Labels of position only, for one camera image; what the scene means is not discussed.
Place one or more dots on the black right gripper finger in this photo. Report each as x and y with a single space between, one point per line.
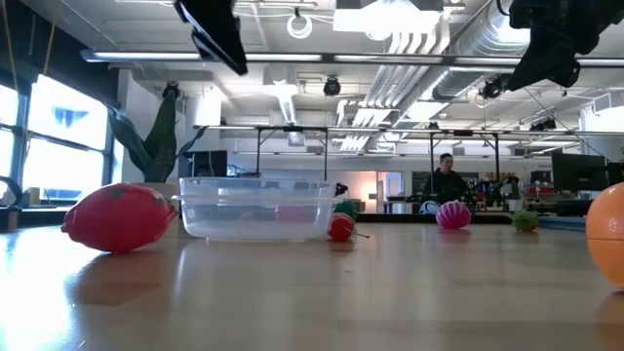
556 56
541 72

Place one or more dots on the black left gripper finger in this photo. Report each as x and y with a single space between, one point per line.
214 19
219 57

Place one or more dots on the small green toy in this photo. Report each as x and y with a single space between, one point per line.
525 222

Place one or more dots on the purple white striped toy onion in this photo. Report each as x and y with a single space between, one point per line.
453 215

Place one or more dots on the pink toy peach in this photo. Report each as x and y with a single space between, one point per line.
291 213

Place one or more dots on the orange toy orange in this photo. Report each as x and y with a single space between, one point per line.
607 234

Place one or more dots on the clear plastic tupperware container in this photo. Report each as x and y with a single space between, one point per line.
253 229

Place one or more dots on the large red toy tomato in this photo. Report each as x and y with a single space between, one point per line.
117 219

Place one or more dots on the green toy bell pepper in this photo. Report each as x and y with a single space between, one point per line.
347 208

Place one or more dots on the small red toy cherry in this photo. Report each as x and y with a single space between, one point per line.
340 228

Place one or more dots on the black ceiling spotlight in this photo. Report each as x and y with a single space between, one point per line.
171 90
332 88

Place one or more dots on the long ceiling light bar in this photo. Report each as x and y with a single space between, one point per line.
146 56

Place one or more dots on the green snake plant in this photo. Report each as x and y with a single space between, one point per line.
163 146

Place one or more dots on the small black monitor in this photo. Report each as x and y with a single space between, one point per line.
207 163

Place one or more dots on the large black monitor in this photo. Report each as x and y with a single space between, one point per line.
580 171

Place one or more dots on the person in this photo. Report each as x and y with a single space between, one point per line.
446 187

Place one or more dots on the blue flat tray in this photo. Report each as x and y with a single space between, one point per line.
560 224

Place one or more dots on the white black ball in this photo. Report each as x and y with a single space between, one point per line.
429 208

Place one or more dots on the black curved stand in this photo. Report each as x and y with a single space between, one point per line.
11 218

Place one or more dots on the black ceiling camera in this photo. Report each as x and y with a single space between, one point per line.
492 89

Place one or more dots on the silver ventilation duct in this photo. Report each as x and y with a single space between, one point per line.
487 39

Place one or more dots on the black background rig frame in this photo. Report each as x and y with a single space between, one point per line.
463 132

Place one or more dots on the black aluminium table frame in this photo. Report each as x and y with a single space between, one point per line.
439 219

